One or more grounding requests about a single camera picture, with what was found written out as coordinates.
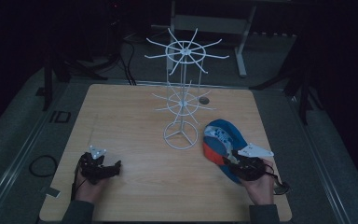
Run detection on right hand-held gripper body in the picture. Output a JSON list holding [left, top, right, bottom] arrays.
[[228, 142, 275, 183]]

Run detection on person's left hand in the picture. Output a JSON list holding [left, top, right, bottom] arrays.
[[74, 167, 110, 205]]

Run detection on white desk frame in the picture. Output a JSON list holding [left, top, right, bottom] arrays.
[[166, 0, 293, 78]]

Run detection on black metal stand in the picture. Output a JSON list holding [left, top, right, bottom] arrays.
[[249, 36, 325, 126], [40, 46, 110, 112]]

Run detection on black floor cables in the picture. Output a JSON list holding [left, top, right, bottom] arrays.
[[117, 29, 138, 87]]

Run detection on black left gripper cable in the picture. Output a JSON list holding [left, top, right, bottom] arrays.
[[70, 166, 87, 202]]

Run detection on blue and orange cap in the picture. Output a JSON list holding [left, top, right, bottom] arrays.
[[201, 119, 250, 185]]

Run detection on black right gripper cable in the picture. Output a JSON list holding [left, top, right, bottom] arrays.
[[260, 161, 291, 197]]

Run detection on person's right hand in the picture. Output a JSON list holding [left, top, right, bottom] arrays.
[[240, 158, 276, 206]]

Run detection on black cable loop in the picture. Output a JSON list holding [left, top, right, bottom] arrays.
[[28, 154, 60, 178]]

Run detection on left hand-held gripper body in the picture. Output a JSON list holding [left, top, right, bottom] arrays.
[[77, 144, 117, 185]]

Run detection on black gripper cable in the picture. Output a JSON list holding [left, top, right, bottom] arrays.
[[260, 161, 291, 197], [70, 166, 87, 202]]

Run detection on white wire hook rack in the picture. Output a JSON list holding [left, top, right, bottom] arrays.
[[144, 27, 230, 151]]

